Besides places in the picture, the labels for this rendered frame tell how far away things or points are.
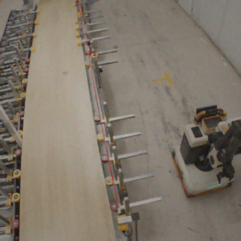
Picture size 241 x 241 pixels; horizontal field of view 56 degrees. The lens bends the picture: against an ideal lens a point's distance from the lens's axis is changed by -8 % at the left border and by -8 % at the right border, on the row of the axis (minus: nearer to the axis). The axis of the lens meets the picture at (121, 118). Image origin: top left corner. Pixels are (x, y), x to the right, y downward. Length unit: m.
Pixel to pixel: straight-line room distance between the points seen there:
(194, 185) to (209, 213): 0.44
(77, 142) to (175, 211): 1.45
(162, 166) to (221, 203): 0.91
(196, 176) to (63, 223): 1.63
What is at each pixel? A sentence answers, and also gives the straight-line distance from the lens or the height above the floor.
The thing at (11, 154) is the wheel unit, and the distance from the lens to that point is 2.70.
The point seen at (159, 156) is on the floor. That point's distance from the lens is 3.36.
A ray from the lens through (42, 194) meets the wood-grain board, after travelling 2.29.
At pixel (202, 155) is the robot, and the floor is 0.51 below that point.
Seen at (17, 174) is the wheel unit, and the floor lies 0.90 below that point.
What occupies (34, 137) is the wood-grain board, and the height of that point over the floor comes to 0.90.
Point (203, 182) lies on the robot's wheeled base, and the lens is 2.96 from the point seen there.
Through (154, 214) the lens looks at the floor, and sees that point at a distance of 3.02.
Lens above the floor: 2.89
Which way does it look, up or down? 50 degrees down
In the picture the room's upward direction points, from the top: 5 degrees counter-clockwise
